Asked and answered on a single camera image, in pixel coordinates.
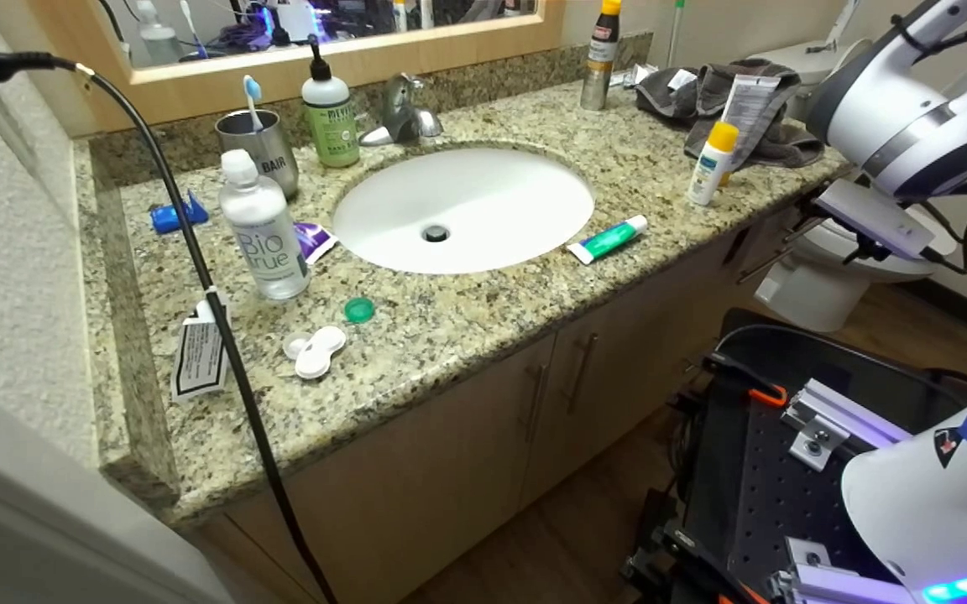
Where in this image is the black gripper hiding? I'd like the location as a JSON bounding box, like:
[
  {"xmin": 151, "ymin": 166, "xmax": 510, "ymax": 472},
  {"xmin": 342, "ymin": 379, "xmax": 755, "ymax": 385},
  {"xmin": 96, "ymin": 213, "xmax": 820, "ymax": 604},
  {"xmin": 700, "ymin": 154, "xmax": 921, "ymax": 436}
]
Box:
[{"xmin": 792, "ymin": 190, "xmax": 897, "ymax": 272}]

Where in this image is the wooden drawer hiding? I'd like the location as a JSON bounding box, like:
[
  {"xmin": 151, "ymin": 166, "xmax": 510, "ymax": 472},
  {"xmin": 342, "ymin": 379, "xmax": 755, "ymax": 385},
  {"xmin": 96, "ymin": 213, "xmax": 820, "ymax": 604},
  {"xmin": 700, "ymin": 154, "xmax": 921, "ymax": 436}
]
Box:
[{"xmin": 718, "ymin": 198, "xmax": 820, "ymax": 289}]

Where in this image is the grey towel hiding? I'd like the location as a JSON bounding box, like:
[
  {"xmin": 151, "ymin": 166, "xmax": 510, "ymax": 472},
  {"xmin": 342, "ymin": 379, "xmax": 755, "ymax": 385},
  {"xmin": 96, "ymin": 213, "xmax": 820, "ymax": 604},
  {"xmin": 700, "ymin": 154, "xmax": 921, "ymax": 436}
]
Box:
[{"xmin": 633, "ymin": 56, "xmax": 846, "ymax": 170}]

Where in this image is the white toilet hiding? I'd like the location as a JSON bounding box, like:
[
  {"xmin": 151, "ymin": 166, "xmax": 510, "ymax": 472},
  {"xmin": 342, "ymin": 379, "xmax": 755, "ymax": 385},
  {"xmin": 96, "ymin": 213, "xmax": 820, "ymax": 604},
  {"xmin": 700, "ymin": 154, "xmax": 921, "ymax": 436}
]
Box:
[{"xmin": 746, "ymin": 33, "xmax": 956, "ymax": 335}]

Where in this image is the small white bottle yellow cap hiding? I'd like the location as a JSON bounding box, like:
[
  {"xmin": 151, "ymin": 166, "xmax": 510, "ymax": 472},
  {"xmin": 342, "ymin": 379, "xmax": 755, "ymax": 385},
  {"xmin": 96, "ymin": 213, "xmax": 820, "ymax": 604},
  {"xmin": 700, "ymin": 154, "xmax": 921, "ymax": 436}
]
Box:
[{"xmin": 686, "ymin": 118, "xmax": 746, "ymax": 213}]

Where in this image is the orange clamp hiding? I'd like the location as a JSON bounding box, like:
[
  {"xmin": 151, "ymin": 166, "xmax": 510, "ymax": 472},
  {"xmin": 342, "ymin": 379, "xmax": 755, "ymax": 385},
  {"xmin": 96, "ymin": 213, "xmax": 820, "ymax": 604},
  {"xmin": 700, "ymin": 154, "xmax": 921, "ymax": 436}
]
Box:
[{"xmin": 707, "ymin": 349, "xmax": 792, "ymax": 413}]

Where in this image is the green toothpaste tube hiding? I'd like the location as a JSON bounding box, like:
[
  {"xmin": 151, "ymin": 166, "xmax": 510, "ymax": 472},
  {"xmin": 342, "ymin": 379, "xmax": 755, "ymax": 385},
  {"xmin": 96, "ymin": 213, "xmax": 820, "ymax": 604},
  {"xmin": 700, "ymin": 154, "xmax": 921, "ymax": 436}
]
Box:
[{"xmin": 561, "ymin": 213, "xmax": 652, "ymax": 269}]

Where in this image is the spray can yellow cap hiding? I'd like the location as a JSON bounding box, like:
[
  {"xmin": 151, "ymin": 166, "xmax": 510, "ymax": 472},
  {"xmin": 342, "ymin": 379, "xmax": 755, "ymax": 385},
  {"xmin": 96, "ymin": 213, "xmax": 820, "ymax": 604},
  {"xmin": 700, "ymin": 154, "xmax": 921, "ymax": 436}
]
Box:
[{"xmin": 579, "ymin": 0, "xmax": 627, "ymax": 115}]

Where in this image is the black robot cart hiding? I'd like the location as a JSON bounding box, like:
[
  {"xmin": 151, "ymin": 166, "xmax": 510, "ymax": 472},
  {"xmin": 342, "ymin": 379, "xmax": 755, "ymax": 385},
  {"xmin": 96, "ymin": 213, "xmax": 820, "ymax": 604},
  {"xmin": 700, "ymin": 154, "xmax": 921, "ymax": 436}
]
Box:
[{"xmin": 622, "ymin": 307, "xmax": 967, "ymax": 604}]

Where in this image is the white sink basin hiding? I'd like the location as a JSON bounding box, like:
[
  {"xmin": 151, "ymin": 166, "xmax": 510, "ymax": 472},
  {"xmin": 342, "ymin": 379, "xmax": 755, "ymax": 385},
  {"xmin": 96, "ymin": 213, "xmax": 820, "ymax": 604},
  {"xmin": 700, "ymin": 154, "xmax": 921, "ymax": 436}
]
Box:
[{"xmin": 328, "ymin": 142, "xmax": 602, "ymax": 280}]

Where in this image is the chrome faucet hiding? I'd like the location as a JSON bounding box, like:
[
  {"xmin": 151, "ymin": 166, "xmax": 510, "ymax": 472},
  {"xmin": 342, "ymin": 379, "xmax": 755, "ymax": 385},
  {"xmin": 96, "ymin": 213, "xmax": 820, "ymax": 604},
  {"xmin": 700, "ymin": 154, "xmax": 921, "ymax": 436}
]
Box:
[{"xmin": 355, "ymin": 69, "xmax": 450, "ymax": 151}]

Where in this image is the wooden vanity cabinet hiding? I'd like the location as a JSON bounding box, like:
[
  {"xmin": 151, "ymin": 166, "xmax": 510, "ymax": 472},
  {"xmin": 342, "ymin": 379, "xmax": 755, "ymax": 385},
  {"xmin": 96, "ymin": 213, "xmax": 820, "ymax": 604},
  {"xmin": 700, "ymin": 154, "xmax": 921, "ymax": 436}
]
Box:
[{"xmin": 182, "ymin": 166, "xmax": 846, "ymax": 604}]

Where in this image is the green lens case cap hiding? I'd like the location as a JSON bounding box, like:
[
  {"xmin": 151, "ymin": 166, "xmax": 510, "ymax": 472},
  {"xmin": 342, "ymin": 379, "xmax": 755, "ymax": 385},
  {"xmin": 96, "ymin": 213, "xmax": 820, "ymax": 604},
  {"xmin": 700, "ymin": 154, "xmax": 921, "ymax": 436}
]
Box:
[{"xmin": 342, "ymin": 291, "xmax": 380, "ymax": 330}]

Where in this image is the green soap pump bottle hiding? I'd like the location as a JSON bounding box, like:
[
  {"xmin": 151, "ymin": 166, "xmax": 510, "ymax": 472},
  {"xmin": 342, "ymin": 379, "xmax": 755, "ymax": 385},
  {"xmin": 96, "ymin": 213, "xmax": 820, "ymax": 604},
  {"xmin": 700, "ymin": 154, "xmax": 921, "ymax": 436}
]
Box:
[{"xmin": 295, "ymin": 38, "xmax": 368, "ymax": 170}]

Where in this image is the wood framed mirror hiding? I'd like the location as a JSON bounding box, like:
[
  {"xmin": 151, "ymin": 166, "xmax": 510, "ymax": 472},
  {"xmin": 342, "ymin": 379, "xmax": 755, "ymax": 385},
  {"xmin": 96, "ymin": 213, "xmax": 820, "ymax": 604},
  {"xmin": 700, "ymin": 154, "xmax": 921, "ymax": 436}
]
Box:
[{"xmin": 20, "ymin": 0, "xmax": 568, "ymax": 126}]

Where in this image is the purple white packet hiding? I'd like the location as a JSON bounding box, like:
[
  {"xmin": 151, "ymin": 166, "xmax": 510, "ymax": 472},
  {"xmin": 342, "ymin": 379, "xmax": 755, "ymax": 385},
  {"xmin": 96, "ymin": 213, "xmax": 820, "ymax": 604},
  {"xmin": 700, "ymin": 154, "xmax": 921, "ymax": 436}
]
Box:
[{"xmin": 289, "ymin": 216, "xmax": 342, "ymax": 272}]

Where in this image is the white contact lens case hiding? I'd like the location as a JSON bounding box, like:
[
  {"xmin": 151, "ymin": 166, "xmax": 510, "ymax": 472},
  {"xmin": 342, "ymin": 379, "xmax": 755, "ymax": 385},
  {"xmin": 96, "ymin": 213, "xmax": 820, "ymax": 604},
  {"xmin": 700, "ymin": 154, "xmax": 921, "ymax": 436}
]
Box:
[{"xmin": 279, "ymin": 321, "xmax": 352, "ymax": 385}]

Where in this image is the clear contact solution bottle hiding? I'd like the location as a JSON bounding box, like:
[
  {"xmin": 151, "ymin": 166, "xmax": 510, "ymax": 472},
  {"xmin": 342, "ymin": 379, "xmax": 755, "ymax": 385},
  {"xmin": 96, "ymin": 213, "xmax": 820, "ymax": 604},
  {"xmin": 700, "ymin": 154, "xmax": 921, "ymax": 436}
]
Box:
[{"xmin": 217, "ymin": 144, "xmax": 314, "ymax": 307}]

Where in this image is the grey metal cup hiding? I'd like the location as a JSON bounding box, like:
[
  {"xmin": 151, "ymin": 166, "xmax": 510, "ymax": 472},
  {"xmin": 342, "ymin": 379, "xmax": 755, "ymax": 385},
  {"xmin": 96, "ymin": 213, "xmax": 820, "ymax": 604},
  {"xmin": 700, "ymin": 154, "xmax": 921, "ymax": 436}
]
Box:
[{"xmin": 212, "ymin": 106, "xmax": 306, "ymax": 204}]

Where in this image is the white blue toothbrush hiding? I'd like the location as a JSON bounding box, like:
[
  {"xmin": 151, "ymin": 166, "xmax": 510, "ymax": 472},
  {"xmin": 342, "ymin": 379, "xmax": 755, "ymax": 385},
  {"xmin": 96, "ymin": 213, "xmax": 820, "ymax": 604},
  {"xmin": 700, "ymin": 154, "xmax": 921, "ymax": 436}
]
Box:
[{"xmin": 236, "ymin": 69, "xmax": 268, "ymax": 135}]

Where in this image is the blue plastic item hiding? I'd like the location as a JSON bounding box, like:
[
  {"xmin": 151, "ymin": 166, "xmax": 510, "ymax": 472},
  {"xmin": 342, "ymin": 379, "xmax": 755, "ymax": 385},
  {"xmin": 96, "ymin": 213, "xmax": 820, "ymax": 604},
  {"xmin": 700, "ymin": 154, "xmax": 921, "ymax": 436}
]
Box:
[{"xmin": 144, "ymin": 190, "xmax": 217, "ymax": 238}]

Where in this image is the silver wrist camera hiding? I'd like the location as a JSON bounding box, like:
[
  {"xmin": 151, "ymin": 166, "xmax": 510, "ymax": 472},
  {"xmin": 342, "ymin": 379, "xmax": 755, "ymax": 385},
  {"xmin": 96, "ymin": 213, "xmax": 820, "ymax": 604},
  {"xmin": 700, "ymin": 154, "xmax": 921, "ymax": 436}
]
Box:
[{"xmin": 809, "ymin": 173, "xmax": 945, "ymax": 269}]

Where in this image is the aluminium mounting bracket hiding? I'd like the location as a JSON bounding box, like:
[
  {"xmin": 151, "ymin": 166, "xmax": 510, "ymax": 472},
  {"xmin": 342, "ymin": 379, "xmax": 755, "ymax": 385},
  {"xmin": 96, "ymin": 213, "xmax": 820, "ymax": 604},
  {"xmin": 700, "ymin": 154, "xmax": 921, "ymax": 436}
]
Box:
[
  {"xmin": 778, "ymin": 373, "xmax": 917, "ymax": 472},
  {"xmin": 778, "ymin": 533, "xmax": 928, "ymax": 604}
]

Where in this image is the metal cabinet door handle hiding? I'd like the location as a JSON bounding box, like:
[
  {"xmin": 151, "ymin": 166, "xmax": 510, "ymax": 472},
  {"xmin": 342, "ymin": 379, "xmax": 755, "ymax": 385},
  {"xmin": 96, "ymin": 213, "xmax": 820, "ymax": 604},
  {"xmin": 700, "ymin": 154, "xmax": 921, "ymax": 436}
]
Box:
[
  {"xmin": 514, "ymin": 352, "xmax": 550, "ymax": 445},
  {"xmin": 561, "ymin": 330, "xmax": 602, "ymax": 423}
]

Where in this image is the black power cord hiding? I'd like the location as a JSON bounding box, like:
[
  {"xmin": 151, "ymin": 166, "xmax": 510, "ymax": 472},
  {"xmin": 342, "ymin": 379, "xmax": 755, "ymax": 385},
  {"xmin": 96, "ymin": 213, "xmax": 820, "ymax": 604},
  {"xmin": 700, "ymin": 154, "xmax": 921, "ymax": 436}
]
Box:
[{"xmin": 0, "ymin": 44, "xmax": 342, "ymax": 604}]

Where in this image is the white cord tag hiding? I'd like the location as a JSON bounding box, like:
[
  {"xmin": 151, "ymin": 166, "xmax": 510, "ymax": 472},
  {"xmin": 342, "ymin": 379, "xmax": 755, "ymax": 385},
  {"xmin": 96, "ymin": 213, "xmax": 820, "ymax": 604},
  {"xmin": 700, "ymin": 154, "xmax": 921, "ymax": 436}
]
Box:
[{"xmin": 170, "ymin": 291, "xmax": 231, "ymax": 406}]

